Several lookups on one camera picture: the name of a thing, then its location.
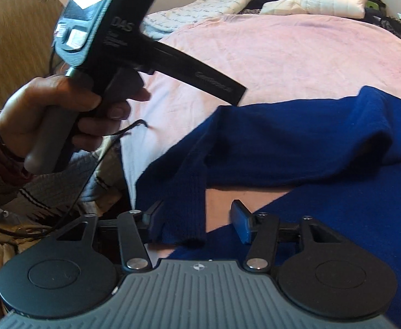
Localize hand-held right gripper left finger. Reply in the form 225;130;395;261
55;199;165;272

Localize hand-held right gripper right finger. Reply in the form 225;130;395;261
231;199;338;272

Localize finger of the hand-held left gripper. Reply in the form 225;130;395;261
151;40;248;107

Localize blue knit sweater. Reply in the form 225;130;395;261
135;86;401;328

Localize person's left hand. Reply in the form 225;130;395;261
0;75;151;160

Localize white patterned quilt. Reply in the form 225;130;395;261
142;0;266;40

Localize pink blanket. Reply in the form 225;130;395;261
120;14;401;257

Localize white striped knit sweater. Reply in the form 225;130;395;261
15;142;132;222

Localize red bangles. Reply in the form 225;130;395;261
0;111;33;184

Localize green item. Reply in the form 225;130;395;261
365;0;388;18

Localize dark patterned cloth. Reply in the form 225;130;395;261
368;15;401;42

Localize black cable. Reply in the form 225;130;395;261
0;119;149;239

